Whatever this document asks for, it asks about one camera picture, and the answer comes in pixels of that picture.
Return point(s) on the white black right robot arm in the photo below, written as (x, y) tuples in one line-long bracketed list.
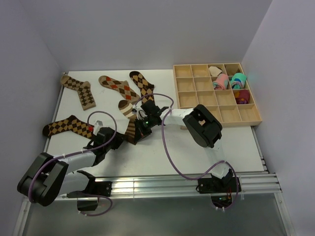
[(204, 129)]

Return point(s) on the brown yellow argyle sock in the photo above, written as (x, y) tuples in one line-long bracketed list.
[(72, 123)]

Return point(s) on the dark brown tan argyle sock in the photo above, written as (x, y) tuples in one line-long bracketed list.
[(146, 88)]

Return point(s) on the tan orange argyle sock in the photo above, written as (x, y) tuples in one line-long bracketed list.
[(122, 87)]

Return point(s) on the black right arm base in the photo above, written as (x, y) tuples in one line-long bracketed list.
[(213, 185)]

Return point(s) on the brown tan striped sock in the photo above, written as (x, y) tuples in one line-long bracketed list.
[(125, 108)]

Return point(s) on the cream rolled sock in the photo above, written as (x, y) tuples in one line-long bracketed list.
[(214, 71)]

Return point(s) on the teal rolled sock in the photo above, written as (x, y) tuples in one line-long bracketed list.
[(238, 81)]

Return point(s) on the pink rolled sock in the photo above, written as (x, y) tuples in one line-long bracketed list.
[(221, 82)]

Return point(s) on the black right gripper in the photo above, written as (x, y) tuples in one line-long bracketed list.
[(141, 130)]

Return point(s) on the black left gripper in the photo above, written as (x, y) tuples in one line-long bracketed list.
[(119, 138)]

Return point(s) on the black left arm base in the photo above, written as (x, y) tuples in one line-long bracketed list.
[(98, 190)]

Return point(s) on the wooden compartment organizer box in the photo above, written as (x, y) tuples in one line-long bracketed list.
[(194, 85)]

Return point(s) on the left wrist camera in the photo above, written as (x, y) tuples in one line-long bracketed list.
[(96, 127)]

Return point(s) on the maroon rolled sock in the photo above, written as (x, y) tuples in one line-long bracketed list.
[(242, 96)]

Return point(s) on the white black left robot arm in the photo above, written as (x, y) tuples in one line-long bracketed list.
[(50, 176)]

